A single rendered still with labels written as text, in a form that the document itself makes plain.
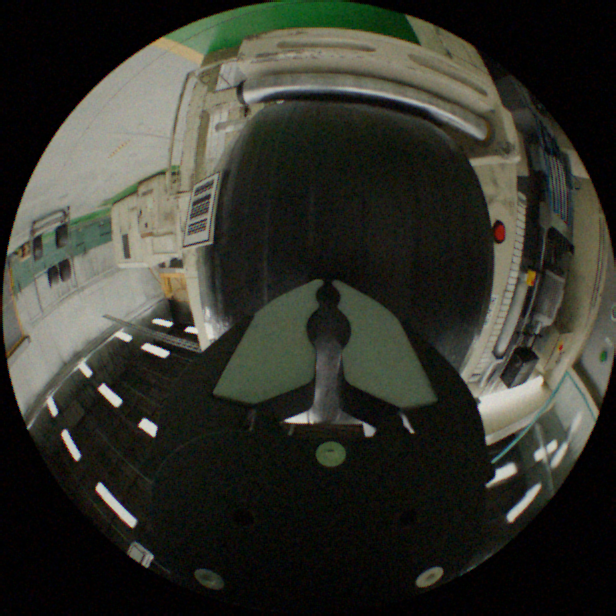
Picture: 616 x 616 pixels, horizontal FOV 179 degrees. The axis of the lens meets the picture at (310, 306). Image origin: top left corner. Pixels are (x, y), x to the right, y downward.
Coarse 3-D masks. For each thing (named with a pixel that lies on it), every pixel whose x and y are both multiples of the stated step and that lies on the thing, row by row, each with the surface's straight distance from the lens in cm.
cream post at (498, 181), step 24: (432, 24) 76; (432, 48) 70; (456, 48) 67; (480, 72) 64; (480, 168) 43; (504, 168) 49; (504, 192) 47; (504, 216) 47; (504, 240) 47; (504, 264) 48; (504, 288) 50; (480, 336) 51
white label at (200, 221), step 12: (204, 180) 19; (216, 180) 17; (192, 192) 20; (204, 192) 18; (216, 192) 17; (192, 204) 19; (204, 204) 17; (216, 204) 16; (192, 216) 18; (204, 216) 17; (192, 228) 18; (204, 228) 16; (192, 240) 18; (204, 240) 16
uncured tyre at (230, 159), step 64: (256, 128) 20; (320, 128) 18; (384, 128) 20; (256, 192) 15; (320, 192) 14; (384, 192) 15; (448, 192) 17; (256, 256) 14; (320, 256) 13; (384, 256) 14; (448, 256) 16; (320, 320) 14; (448, 320) 17; (320, 384) 17
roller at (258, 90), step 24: (240, 96) 31; (264, 96) 30; (288, 96) 30; (312, 96) 30; (336, 96) 30; (360, 96) 30; (384, 96) 30; (408, 96) 31; (432, 96) 33; (456, 120) 34; (480, 120) 37
